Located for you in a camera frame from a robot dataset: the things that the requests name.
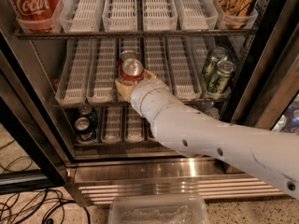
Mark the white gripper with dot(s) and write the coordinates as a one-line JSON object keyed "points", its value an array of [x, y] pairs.
{"points": [[139, 95]]}

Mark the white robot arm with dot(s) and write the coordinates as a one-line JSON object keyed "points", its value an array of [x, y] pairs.
{"points": [[270, 156]]}

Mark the rear blue pepsi can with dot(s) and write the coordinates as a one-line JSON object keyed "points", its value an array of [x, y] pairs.
{"points": [[89, 113]]}

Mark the blue pepsi can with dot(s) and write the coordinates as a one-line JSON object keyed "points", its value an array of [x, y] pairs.
{"points": [[89, 113], [85, 131]]}

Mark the front blue pepsi can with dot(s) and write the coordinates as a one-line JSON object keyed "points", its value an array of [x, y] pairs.
{"points": [[85, 131]]}

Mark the front green soda can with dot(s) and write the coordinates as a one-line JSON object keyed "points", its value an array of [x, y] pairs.
{"points": [[220, 77]]}

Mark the green soda can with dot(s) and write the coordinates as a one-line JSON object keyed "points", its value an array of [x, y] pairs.
{"points": [[220, 77], [214, 55]]}

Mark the rear green soda can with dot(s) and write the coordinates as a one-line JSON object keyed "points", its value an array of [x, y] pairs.
{"points": [[214, 55]]}

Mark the steel fridge base grille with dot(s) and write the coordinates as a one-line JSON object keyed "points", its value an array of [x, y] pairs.
{"points": [[101, 183]]}

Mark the large red coke can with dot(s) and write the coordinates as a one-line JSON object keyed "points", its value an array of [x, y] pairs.
{"points": [[38, 16]]}

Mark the black fridge door left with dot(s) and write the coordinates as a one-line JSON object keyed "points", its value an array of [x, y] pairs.
{"points": [[21, 124]]}

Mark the glass fridge door right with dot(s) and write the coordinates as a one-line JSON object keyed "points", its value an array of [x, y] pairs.
{"points": [[267, 80]]}

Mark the white can behind glass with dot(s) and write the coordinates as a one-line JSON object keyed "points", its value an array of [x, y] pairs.
{"points": [[280, 124]]}

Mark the blue can behind glass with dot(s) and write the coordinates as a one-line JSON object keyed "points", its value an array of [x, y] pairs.
{"points": [[292, 116]]}

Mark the clear plastic water bottle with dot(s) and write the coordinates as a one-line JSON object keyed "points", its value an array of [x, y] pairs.
{"points": [[209, 109]]}

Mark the clear plastic bin on floor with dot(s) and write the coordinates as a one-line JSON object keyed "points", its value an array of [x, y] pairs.
{"points": [[159, 209]]}

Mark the gold brown cans top right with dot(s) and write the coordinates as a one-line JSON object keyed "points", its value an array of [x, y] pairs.
{"points": [[236, 14]]}

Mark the middle wire shelf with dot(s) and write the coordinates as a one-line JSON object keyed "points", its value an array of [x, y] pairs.
{"points": [[115, 101]]}

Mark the wire shelf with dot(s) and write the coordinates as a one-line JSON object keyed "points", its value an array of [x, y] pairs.
{"points": [[137, 34], [115, 101]]}

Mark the top wire shelf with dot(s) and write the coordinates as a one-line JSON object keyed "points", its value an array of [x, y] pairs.
{"points": [[137, 34]]}

